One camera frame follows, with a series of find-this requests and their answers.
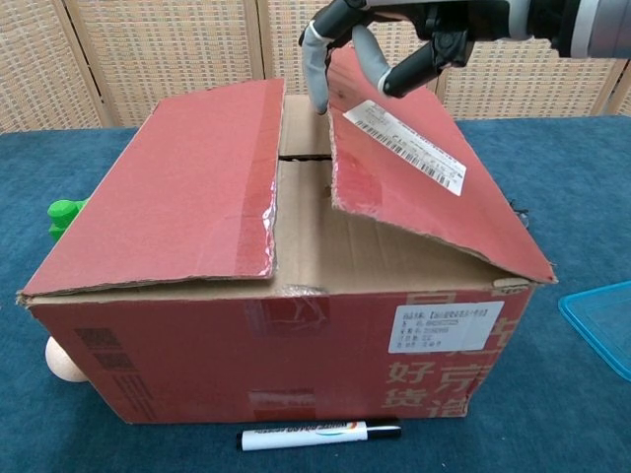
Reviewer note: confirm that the right five-finger robot hand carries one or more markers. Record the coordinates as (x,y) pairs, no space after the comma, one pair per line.
(443,24)

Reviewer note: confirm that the red cardboard shipping box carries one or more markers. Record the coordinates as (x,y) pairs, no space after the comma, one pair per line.
(197,172)

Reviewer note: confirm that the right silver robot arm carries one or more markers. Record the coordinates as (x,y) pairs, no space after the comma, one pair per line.
(596,27)

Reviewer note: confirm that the blue carpet table cover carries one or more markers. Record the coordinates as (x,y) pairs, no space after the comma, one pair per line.
(567,172)

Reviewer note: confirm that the blue plastic container lid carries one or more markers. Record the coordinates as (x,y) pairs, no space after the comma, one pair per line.
(601,320)

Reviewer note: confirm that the green toy building block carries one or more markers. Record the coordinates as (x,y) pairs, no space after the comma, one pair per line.
(61,217)

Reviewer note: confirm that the white whiteboard marker pen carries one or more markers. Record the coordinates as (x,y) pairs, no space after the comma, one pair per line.
(305,436)

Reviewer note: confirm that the beige egg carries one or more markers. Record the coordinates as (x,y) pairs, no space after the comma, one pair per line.
(56,362)

